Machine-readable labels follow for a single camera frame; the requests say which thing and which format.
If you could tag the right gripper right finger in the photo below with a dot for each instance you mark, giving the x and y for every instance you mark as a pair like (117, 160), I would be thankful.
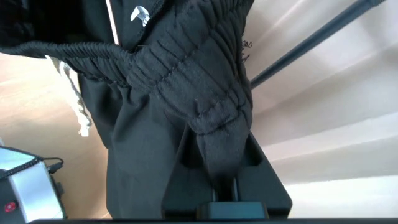
(264, 189)

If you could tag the black garment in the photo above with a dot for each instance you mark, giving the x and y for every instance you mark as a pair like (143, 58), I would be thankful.
(186, 77)

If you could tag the beige curtain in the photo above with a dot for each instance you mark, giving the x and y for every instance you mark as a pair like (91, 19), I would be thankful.
(326, 124)

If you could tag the black clothes rack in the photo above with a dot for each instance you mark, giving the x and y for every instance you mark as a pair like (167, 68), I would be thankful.
(311, 40)

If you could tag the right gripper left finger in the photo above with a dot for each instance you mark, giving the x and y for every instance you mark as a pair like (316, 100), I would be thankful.
(183, 193)

